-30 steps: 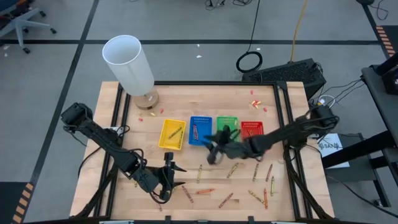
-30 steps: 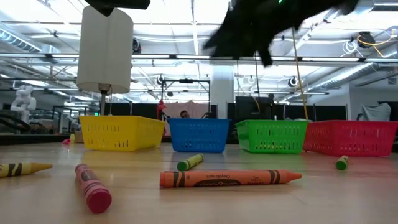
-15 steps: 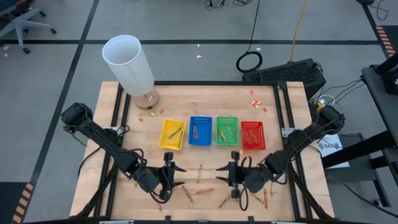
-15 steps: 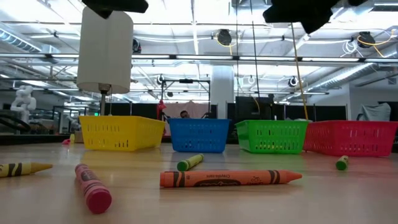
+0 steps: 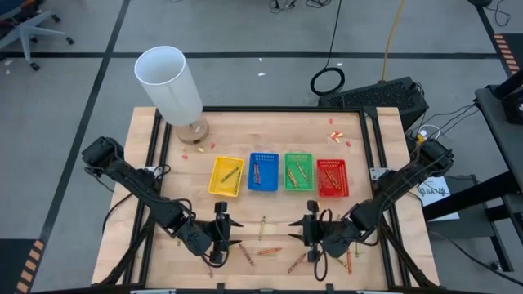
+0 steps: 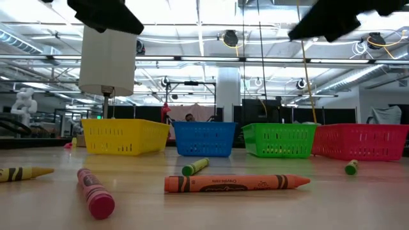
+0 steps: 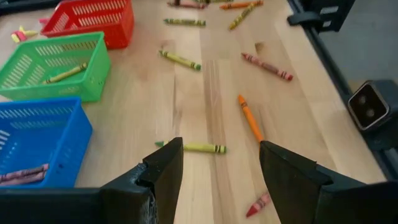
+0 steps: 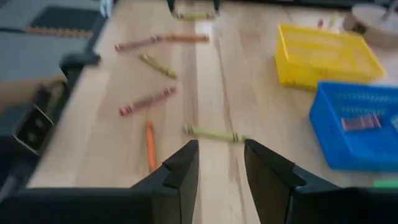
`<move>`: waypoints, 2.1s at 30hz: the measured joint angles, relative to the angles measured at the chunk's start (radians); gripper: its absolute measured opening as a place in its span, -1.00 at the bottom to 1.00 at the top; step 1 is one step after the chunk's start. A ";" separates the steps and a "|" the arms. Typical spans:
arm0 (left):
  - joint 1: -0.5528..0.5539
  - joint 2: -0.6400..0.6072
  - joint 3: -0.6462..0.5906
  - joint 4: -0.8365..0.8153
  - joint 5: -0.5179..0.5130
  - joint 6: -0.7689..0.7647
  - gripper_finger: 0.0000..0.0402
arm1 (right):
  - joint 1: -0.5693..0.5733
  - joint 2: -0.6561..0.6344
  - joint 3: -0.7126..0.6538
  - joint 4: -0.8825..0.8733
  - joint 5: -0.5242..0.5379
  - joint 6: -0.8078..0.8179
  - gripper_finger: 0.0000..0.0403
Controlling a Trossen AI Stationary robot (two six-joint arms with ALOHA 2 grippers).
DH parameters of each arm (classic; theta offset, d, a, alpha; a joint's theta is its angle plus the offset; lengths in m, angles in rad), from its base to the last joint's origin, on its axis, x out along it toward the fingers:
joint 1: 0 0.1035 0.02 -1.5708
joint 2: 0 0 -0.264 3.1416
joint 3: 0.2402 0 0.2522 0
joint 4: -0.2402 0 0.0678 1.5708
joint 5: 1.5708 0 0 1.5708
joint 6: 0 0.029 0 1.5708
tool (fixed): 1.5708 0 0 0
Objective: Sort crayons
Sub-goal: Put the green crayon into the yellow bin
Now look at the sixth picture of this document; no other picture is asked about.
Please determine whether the yellow hanging cable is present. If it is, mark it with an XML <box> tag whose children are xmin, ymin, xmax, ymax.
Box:
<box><xmin>297</xmin><ymin>0</ymin><xmax>318</xmax><ymax>125</ymax></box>

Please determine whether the white pillar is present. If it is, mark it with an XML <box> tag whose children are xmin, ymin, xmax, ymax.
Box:
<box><xmin>216</xmin><ymin>66</ymin><xmax>241</xmax><ymax>123</ymax></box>

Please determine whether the red upright post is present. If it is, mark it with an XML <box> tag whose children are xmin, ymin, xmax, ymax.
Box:
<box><xmin>160</xmin><ymin>101</ymin><xmax>172</xmax><ymax>124</ymax></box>

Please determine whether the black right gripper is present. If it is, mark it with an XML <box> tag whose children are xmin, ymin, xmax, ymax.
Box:
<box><xmin>288</xmin><ymin>0</ymin><xmax>406</xmax><ymax>42</ymax></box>

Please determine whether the pink backdrop cloth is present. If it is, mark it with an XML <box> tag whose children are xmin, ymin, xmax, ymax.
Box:
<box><xmin>172</xmin><ymin>103</ymin><xmax>215</xmax><ymax>123</ymax></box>

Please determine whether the grey cloth cover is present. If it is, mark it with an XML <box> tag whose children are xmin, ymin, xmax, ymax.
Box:
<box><xmin>366</xmin><ymin>105</ymin><xmax>403</xmax><ymax>125</ymax></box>

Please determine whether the red plastic basket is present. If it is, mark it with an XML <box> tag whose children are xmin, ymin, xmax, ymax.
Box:
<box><xmin>310</xmin><ymin>123</ymin><xmax>409</xmax><ymax>162</ymax></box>

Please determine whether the white shade table lamp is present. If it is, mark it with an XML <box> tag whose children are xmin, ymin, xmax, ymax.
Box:
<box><xmin>76</xmin><ymin>25</ymin><xmax>138</xmax><ymax>148</ymax></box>

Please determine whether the blue plastic basket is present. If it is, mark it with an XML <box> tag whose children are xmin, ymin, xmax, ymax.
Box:
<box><xmin>172</xmin><ymin>121</ymin><xmax>238</xmax><ymax>158</ymax></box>

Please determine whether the green crayon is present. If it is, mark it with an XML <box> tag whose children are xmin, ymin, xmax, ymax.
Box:
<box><xmin>344</xmin><ymin>159</ymin><xmax>359</xmax><ymax>176</ymax></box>
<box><xmin>181</xmin><ymin>157</ymin><xmax>211</xmax><ymax>177</ymax></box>

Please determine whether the yellow plastic basket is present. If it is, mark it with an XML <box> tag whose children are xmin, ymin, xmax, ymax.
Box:
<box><xmin>80</xmin><ymin>118</ymin><xmax>171</xmax><ymax>157</ymax></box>

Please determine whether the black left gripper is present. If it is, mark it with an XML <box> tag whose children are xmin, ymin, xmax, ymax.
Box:
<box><xmin>66</xmin><ymin>0</ymin><xmax>145</xmax><ymax>35</ymax></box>

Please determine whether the black cabinet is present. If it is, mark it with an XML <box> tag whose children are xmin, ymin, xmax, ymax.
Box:
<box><xmin>241</xmin><ymin>98</ymin><xmax>282</xmax><ymax>125</ymax></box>

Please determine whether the black gantry frame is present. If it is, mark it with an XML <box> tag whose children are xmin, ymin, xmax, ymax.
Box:
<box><xmin>164</xmin><ymin>80</ymin><xmax>218</xmax><ymax>123</ymax></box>

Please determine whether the black straight hanging cable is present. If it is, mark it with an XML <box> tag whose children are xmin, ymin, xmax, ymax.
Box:
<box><xmin>242</xmin><ymin>0</ymin><xmax>246</xmax><ymax>122</ymax></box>

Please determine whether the red crayon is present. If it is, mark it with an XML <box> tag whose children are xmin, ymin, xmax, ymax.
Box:
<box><xmin>77</xmin><ymin>168</ymin><xmax>116</xmax><ymax>220</ymax></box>

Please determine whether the orange crayon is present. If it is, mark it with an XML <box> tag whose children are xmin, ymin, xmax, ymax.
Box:
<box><xmin>164</xmin><ymin>174</ymin><xmax>311</xmax><ymax>194</ymax></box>

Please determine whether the black partition panel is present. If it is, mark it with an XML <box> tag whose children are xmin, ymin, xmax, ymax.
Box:
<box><xmin>281</xmin><ymin>107</ymin><xmax>357</xmax><ymax>125</ymax></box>
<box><xmin>107</xmin><ymin>105</ymin><xmax>162</xmax><ymax>123</ymax></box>

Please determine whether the green plastic basket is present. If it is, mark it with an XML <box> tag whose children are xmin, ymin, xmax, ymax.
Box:
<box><xmin>242</xmin><ymin>123</ymin><xmax>318</xmax><ymax>159</ymax></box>

